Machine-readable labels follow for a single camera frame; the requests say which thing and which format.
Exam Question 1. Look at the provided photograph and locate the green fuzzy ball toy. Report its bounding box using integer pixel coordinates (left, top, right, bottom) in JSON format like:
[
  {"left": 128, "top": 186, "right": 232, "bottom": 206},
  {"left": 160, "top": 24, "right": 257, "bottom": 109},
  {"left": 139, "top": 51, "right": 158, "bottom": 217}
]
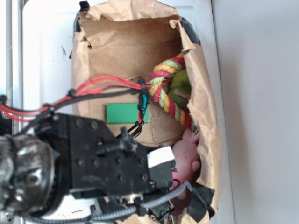
[{"left": 168, "top": 69, "right": 192, "bottom": 110}]

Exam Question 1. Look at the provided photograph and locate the multicolour braided rope toy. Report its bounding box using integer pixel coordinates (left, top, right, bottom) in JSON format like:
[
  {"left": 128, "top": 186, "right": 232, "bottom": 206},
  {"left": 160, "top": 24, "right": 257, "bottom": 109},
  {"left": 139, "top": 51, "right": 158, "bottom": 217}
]
[{"left": 149, "top": 51, "right": 197, "bottom": 131}]

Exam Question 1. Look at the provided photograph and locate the grey braided cable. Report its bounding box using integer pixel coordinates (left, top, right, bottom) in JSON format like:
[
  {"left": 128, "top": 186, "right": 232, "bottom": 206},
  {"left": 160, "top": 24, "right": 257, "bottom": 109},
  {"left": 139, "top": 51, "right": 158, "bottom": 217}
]
[{"left": 23, "top": 180, "right": 194, "bottom": 222}]

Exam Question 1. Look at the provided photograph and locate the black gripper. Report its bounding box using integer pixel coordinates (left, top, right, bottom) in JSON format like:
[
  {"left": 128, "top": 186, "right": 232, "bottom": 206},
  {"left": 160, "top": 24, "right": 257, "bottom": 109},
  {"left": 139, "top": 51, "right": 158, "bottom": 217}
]
[{"left": 130, "top": 142, "right": 176, "bottom": 222}]

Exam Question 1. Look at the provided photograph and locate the green rectangular block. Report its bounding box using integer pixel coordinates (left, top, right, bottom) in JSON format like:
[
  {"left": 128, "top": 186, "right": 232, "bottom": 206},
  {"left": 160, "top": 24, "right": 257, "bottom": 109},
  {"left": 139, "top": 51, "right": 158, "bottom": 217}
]
[{"left": 106, "top": 103, "right": 140, "bottom": 124}]

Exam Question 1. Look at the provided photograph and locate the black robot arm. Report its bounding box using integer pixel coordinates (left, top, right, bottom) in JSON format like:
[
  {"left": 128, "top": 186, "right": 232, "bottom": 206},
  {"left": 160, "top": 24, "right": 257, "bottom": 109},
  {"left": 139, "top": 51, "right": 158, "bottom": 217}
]
[{"left": 0, "top": 94, "right": 176, "bottom": 224}]

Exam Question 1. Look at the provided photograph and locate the pink plush bunny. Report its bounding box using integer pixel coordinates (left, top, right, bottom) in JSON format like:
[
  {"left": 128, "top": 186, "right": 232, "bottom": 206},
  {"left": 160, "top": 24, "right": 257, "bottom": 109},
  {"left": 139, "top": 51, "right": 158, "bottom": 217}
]
[{"left": 171, "top": 129, "right": 201, "bottom": 216}]

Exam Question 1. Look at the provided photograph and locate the red and black cable bundle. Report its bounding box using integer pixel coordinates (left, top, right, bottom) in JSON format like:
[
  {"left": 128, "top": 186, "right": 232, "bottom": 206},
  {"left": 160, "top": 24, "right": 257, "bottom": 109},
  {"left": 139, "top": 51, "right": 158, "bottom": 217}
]
[{"left": 0, "top": 73, "right": 152, "bottom": 138}]

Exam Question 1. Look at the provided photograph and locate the brown paper bag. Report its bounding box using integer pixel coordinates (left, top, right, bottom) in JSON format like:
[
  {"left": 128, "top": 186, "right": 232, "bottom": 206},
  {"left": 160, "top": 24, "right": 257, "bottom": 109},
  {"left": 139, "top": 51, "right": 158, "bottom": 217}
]
[{"left": 71, "top": 0, "right": 221, "bottom": 224}]

